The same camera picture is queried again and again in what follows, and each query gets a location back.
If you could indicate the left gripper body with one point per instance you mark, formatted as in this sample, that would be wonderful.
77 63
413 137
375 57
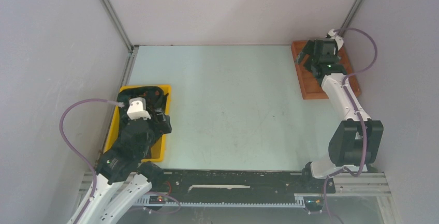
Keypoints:
161 127

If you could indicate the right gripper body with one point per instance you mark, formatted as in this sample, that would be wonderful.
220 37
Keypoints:
311 60

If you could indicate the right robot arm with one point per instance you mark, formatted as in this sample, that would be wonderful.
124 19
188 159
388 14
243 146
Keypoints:
357 139

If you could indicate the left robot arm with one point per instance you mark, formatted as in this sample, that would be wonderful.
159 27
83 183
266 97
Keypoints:
121 175

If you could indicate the dark green ties pile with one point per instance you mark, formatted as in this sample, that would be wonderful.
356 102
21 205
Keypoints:
156 96

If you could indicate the yellow plastic bin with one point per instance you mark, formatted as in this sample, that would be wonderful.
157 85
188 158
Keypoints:
158 150

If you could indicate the wooden compartment tray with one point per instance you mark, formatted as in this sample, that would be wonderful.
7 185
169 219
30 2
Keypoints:
309 87

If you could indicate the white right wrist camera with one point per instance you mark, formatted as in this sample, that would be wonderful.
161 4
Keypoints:
333 34

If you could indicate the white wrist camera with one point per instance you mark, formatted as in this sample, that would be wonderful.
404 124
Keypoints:
333 34
137 109

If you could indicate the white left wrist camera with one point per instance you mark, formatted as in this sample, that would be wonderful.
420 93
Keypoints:
137 109

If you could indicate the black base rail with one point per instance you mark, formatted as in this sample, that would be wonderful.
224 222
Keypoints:
238 188

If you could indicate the aluminium frame rail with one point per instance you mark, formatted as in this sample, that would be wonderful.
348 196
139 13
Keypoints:
367 185

